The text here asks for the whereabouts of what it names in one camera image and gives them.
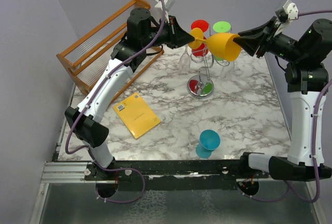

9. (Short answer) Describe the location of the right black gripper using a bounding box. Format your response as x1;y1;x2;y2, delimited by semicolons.
234;16;306;62

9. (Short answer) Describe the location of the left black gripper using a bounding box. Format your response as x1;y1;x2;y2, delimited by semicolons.
141;15;195;49

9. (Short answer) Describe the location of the clear champagne flute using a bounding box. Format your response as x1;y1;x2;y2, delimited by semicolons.
178;45;190;72
220;60;234;79

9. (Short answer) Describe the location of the red plastic wine glass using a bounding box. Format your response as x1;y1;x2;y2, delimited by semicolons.
191;19;210;57

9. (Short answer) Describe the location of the orange plastic wine glass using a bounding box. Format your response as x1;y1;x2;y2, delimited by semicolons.
188;28;241;62

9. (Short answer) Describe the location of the green plastic wine glass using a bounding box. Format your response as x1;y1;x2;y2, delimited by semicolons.
212;21;231;61

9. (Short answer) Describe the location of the blue plastic wine glass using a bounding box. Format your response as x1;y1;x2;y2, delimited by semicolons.
196;130;220;159

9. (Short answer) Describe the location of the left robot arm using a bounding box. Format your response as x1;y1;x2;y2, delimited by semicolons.
64;8;194;180

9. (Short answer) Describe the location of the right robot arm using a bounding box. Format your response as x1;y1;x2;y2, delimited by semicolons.
234;17;331;181

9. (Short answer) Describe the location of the chrome wine glass rack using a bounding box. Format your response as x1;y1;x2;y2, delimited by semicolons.
187;47;223;99

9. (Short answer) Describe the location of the wooden shelf rack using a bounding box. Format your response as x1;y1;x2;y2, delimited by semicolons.
57;0;150;96

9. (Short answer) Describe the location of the yellow book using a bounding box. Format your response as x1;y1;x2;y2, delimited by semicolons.
113;93;161;139

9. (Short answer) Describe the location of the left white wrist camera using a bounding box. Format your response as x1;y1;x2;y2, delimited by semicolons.
152;0;175;24

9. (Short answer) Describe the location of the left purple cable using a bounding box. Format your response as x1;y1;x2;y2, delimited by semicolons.
64;0;165;155

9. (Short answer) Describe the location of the purple cable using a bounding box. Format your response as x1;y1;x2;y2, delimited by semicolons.
282;9;332;203
64;0;165;155

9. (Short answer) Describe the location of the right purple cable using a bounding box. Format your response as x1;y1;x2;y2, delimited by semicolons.
282;9;332;203

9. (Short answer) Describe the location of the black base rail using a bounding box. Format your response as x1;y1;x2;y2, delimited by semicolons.
85;153;270;192

